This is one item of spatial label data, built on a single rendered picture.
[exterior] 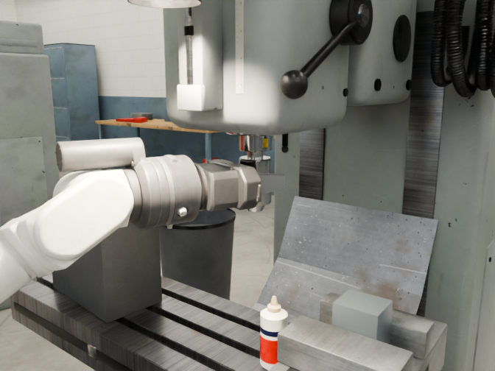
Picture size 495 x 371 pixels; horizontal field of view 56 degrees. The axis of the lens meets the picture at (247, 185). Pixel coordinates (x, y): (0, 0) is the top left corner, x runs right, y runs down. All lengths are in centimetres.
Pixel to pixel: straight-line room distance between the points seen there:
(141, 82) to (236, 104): 689
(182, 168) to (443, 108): 53
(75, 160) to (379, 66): 44
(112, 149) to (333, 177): 58
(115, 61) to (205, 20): 739
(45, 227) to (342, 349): 35
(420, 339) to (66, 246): 44
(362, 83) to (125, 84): 714
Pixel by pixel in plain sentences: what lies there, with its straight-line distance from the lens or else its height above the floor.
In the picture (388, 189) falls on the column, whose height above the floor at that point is 116.
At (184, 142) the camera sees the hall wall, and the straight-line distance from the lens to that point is 679.
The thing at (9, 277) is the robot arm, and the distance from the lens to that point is 53.
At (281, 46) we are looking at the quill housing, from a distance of 53.
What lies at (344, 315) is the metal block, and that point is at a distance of 61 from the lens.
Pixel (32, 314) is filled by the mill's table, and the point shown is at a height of 92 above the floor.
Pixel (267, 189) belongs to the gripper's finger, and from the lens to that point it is 64.
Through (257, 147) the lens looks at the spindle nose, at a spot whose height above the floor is 129.
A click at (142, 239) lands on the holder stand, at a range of 86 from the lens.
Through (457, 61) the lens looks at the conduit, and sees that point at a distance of 74.
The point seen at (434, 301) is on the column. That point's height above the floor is 95.
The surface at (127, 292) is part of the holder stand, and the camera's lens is 88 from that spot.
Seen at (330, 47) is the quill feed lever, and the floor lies 141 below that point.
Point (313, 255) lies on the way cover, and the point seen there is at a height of 101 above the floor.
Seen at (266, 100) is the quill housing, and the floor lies 135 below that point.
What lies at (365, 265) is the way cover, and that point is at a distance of 97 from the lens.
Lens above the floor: 137
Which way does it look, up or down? 12 degrees down
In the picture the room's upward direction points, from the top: straight up
